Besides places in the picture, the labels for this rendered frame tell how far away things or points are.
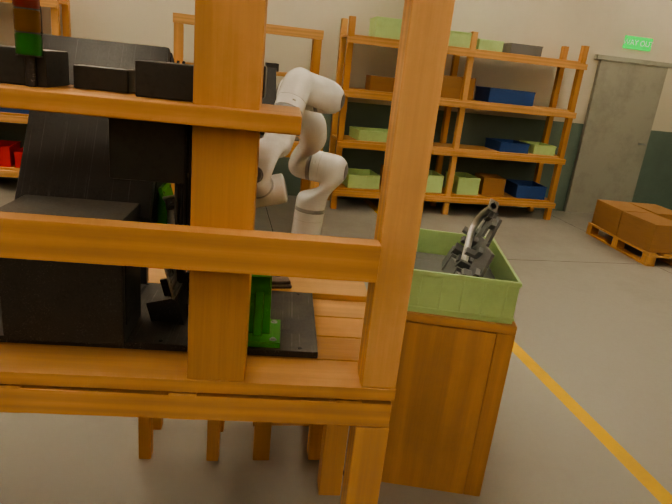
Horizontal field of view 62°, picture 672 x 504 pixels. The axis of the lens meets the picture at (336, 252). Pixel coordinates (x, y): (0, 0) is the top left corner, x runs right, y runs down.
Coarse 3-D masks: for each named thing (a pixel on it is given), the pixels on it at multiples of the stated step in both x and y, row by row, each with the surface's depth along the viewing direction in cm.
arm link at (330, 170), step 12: (312, 156) 214; (324, 156) 214; (336, 156) 214; (312, 168) 213; (324, 168) 213; (336, 168) 212; (312, 180) 218; (324, 180) 214; (336, 180) 214; (300, 192) 222; (312, 192) 218; (324, 192) 216; (300, 204) 220; (312, 204) 218; (324, 204) 222
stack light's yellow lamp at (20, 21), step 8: (16, 8) 112; (16, 16) 112; (24, 16) 112; (32, 16) 112; (40, 16) 115; (16, 24) 112; (24, 24) 112; (32, 24) 113; (40, 24) 115; (24, 32) 113; (32, 32) 113; (40, 32) 116
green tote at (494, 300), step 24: (432, 240) 267; (456, 240) 266; (504, 264) 232; (432, 288) 211; (456, 288) 210; (480, 288) 209; (504, 288) 208; (432, 312) 214; (456, 312) 212; (480, 312) 211; (504, 312) 211
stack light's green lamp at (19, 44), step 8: (16, 32) 113; (16, 40) 113; (24, 40) 113; (32, 40) 114; (40, 40) 115; (16, 48) 114; (24, 48) 114; (32, 48) 114; (40, 48) 116; (32, 56) 115; (40, 56) 116
